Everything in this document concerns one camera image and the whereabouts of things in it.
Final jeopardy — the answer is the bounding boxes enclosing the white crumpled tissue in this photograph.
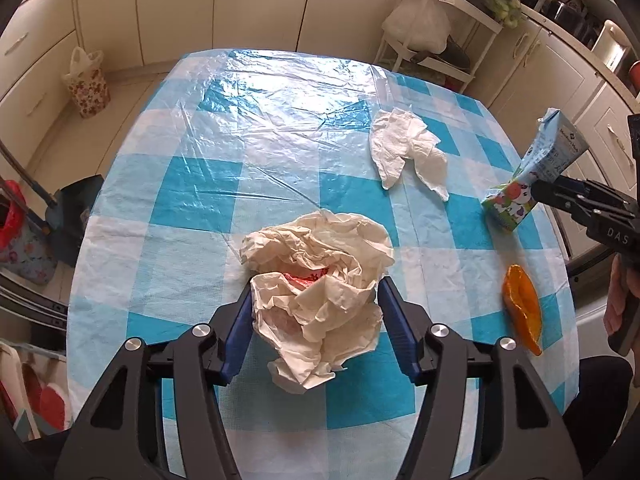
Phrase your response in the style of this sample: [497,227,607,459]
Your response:
[369,107,449,202]

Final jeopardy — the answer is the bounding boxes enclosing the red floral bag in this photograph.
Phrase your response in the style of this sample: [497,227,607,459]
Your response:
[0,220,58,286]

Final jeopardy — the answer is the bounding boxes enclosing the grey milk carton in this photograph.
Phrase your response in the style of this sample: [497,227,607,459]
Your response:
[481,107,590,235]

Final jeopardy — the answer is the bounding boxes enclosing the floral waste bin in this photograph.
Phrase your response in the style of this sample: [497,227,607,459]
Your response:
[62,46,111,119]

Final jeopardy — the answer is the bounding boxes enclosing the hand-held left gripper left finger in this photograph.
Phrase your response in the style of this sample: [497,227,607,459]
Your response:
[57,284,255,480]

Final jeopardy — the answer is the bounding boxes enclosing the white trolley cart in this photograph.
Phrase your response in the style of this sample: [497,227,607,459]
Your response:
[375,0,503,93]

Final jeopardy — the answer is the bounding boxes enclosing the orange peel piece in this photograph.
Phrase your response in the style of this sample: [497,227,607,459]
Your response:
[502,264,543,357]

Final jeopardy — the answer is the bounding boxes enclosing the white plastic bag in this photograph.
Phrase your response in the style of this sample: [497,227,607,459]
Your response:
[383,0,452,53]

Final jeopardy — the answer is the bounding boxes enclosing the dark dustpan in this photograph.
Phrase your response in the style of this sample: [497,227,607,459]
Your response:
[47,175,106,266]

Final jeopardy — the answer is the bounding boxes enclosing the white paper wrapper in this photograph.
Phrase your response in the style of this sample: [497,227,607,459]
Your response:
[241,210,396,395]

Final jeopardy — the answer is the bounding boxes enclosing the red plastic bag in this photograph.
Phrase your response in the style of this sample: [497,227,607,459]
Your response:
[0,180,26,251]

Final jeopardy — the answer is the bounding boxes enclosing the person's right hand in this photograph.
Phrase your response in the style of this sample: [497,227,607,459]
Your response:
[603,255,629,336]

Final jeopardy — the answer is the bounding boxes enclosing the white plastic rack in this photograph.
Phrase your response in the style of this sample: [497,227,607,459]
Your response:
[0,340,68,441]

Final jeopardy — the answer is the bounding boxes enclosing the person's dark clothing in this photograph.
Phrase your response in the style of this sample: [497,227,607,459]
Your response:
[565,355,640,480]

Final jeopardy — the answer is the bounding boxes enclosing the white electric kettle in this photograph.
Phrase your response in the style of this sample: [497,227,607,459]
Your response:
[595,20,632,71]

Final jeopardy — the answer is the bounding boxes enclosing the white kitchen cabinets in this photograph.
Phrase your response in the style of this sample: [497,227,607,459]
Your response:
[0,0,640,271]

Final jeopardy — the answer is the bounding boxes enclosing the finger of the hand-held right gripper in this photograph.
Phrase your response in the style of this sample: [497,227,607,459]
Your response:
[561,176,634,212]
[530,176,592,217]

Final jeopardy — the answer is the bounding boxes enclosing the red cloth bag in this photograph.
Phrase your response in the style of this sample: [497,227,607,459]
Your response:
[22,365,66,431]

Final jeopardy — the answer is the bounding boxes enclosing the black pan on cart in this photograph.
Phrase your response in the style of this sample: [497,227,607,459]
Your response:
[415,35,471,73]

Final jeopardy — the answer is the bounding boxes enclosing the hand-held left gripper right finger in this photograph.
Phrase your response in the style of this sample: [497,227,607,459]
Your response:
[377,276,586,480]

